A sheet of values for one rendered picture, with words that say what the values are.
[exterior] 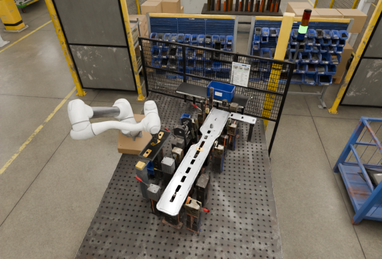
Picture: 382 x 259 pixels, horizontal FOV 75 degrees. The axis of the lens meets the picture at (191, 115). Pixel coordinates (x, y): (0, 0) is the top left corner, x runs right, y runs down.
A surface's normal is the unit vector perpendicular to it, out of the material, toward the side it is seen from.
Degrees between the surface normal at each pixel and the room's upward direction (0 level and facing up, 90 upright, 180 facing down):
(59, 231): 0
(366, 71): 90
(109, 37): 92
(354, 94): 91
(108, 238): 0
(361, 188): 0
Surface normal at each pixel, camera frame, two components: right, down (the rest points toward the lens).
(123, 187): -0.01, -0.77
